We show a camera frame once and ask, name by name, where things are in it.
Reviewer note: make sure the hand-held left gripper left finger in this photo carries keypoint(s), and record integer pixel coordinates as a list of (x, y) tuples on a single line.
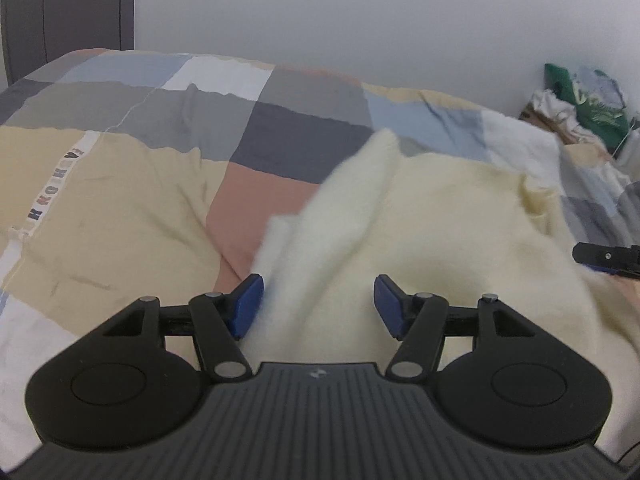
[(247, 305)]

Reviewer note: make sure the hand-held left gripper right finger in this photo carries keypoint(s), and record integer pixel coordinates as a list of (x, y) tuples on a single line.
[(389, 305)]

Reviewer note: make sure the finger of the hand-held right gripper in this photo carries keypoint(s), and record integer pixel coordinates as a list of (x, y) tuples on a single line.
[(607, 255)]

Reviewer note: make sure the cream striped knit sweater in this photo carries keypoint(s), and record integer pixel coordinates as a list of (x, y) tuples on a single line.
[(450, 230)]

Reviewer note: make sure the green plastic bag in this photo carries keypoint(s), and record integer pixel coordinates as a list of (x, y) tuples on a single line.
[(600, 105)]

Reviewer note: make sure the crumpled white plastic bag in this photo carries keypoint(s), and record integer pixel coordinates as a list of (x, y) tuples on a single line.
[(555, 110)]

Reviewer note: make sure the patchwork bed cover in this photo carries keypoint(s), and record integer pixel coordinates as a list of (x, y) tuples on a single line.
[(125, 200)]

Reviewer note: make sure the dark grey door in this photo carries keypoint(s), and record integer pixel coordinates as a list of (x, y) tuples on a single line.
[(65, 10)]

